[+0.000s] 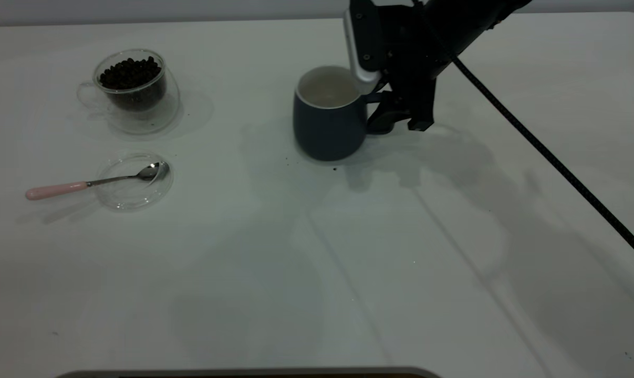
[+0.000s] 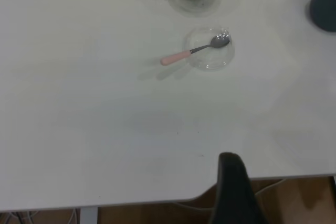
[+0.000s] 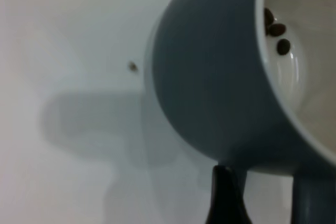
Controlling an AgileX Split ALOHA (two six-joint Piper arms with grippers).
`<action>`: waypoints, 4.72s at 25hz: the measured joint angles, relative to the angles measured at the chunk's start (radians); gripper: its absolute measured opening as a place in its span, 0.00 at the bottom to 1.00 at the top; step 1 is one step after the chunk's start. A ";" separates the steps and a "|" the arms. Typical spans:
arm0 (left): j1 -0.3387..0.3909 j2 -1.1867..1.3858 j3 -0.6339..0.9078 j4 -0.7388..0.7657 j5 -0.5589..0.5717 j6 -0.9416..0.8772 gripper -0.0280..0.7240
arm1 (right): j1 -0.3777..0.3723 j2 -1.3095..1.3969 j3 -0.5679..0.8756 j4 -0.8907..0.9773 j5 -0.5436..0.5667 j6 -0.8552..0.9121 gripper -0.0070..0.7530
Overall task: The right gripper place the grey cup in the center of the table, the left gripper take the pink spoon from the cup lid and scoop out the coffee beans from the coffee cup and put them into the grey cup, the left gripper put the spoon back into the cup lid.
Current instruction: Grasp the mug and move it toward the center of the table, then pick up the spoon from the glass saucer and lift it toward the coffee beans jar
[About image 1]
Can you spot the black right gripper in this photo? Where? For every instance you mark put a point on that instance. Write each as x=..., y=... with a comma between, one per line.
x=406, y=47

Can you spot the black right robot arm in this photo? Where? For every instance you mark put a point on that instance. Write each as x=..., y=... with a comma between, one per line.
x=469, y=21

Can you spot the clear double-wall glass cup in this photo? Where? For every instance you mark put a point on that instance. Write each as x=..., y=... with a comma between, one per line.
x=159, y=113

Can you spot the small clear glass dish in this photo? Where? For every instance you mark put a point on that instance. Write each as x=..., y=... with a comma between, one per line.
x=130, y=197

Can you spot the pile of coffee beans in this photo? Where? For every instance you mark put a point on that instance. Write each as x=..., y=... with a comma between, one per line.
x=130, y=76

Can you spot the dark grey-blue ceramic mug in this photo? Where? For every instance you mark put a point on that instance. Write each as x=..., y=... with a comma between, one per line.
x=327, y=131

